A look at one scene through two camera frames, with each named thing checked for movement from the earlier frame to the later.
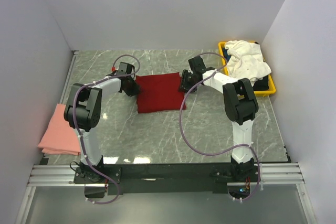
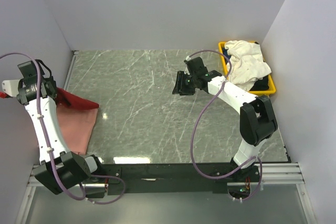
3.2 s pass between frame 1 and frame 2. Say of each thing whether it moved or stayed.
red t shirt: moved
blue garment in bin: stayed
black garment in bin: stayed
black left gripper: moved
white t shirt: stayed
